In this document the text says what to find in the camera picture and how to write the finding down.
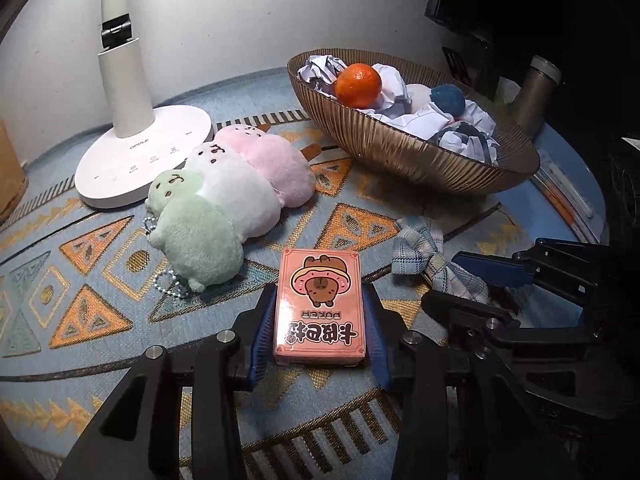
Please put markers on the plaid cloth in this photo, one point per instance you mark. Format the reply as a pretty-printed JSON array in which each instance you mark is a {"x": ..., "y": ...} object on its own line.
[{"x": 425, "y": 260}]

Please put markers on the orange mandarin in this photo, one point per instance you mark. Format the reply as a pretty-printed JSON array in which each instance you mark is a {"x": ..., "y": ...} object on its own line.
[{"x": 357, "y": 85}]

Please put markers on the bamboo pen holder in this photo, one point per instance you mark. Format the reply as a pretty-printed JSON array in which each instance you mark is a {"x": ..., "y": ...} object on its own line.
[{"x": 10, "y": 175}]

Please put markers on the amber ribbed glass bowl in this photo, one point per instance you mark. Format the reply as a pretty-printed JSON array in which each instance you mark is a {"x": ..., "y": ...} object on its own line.
[{"x": 400, "y": 155}]

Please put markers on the blue and white plush toy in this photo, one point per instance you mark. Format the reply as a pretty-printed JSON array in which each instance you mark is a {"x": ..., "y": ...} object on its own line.
[{"x": 447, "y": 100}]

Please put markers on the pink white green plush skewer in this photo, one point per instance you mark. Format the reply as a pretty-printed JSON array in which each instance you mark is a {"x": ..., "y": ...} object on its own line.
[{"x": 235, "y": 185}]

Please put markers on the black ribbed stand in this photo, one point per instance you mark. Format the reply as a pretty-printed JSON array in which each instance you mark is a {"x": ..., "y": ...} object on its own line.
[{"x": 456, "y": 64}]

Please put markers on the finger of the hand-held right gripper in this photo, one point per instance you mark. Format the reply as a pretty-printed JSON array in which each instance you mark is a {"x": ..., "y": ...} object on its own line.
[
  {"x": 475, "y": 312},
  {"x": 492, "y": 266}
]

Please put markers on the pink card box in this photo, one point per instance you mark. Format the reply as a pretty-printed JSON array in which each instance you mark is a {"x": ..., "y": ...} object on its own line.
[{"x": 320, "y": 305}]

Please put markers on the white desk lamp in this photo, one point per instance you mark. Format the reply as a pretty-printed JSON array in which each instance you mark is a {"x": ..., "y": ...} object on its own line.
[{"x": 125, "y": 85}]

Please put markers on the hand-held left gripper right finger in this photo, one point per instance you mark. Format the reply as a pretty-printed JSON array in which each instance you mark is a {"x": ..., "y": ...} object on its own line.
[{"x": 377, "y": 347}]

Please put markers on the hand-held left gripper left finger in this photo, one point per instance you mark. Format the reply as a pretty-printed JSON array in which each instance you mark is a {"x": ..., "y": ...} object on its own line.
[{"x": 260, "y": 345}]

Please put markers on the brown thermos bottle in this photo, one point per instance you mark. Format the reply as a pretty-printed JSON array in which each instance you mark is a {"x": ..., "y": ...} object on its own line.
[{"x": 535, "y": 95}]

